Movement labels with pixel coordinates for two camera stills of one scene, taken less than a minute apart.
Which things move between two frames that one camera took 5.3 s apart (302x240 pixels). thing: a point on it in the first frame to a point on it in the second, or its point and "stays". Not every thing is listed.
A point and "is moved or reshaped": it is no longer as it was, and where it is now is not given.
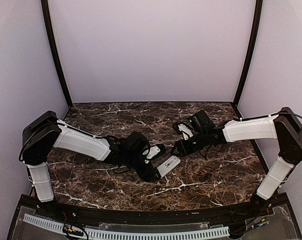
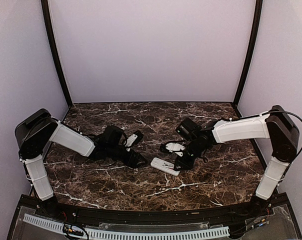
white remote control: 167,165 is moved or reshaped
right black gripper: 182,147 to 186,165
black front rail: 35,203 stays
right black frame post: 255,42 stays
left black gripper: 150,171 to 133,164
